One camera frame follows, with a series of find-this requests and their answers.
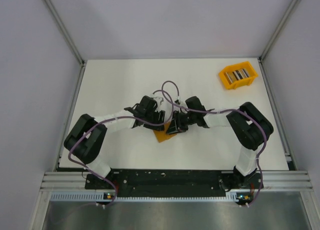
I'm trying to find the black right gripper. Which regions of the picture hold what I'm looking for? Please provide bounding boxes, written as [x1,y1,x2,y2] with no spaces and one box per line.
[166,111,197,135]

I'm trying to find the yellow leather card holder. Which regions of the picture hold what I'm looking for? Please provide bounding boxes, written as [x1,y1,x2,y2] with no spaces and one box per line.
[153,122,177,143]

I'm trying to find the yellow plastic bin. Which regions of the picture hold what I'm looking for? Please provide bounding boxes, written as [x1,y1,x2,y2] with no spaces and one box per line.
[218,61,258,90]

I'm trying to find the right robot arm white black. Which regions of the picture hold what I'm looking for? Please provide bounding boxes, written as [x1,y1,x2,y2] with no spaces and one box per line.
[166,96,274,188]

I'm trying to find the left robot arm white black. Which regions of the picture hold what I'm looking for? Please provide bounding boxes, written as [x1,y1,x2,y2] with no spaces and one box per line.
[63,95,166,188]

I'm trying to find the credit cards in bin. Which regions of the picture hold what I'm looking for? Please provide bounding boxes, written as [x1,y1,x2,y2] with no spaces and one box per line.
[225,68,250,83]

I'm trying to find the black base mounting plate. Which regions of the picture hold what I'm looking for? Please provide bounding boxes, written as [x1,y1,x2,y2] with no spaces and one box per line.
[85,168,261,197]

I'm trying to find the metal sheet front panel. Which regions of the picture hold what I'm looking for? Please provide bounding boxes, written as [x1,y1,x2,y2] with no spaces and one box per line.
[43,193,311,229]

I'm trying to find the grey slotted cable duct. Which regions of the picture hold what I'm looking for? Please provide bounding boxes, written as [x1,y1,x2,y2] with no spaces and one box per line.
[50,191,249,202]

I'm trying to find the aluminium frame rail front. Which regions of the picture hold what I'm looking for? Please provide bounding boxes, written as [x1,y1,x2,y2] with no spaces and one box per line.
[40,169,313,191]

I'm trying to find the aluminium frame post left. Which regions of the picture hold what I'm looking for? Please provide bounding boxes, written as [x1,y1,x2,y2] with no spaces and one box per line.
[42,0,85,66]

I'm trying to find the aluminium frame post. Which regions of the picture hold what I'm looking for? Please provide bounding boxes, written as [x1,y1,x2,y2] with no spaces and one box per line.
[259,0,301,62]
[42,0,85,66]

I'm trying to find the aluminium frame post right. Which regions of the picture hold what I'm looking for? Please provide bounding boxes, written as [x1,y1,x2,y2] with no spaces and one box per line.
[259,0,301,62]

